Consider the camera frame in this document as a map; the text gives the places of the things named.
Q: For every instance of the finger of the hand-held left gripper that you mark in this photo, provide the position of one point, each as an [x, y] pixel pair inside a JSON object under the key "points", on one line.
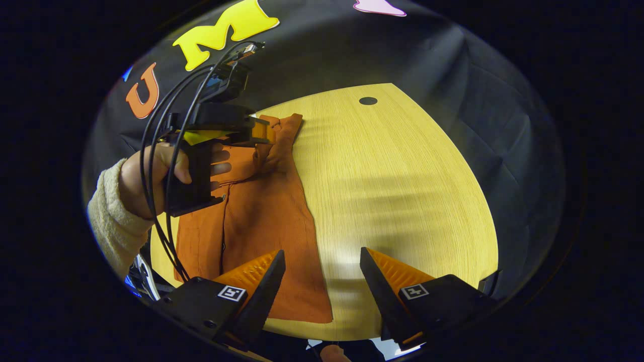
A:
{"points": [[264, 131]]}

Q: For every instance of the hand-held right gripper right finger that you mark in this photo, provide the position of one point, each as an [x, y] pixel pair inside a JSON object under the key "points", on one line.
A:
{"points": [[382, 296]]}

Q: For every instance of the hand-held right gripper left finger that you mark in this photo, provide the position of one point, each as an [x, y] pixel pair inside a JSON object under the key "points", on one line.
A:
{"points": [[264, 296]]}

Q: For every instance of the rust orange button shirt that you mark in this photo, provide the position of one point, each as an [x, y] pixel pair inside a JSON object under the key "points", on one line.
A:
{"points": [[261, 226]]}

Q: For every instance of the black backdrop cloth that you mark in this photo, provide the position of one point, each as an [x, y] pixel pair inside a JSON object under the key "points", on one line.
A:
{"points": [[453, 75]]}

